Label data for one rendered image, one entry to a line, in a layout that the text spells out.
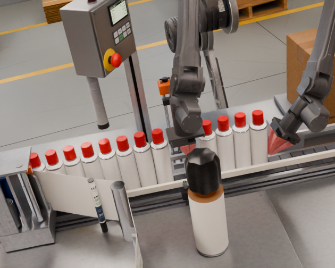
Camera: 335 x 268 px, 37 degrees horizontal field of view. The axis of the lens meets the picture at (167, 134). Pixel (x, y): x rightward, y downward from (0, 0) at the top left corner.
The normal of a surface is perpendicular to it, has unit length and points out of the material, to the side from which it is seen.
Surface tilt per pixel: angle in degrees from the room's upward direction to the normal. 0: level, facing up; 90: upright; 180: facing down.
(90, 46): 90
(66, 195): 90
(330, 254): 0
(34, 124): 0
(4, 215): 90
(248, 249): 0
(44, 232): 90
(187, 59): 61
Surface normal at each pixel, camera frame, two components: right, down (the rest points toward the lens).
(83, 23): -0.45, 0.54
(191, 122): 0.26, 0.51
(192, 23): 0.33, -0.01
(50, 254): -0.14, -0.82
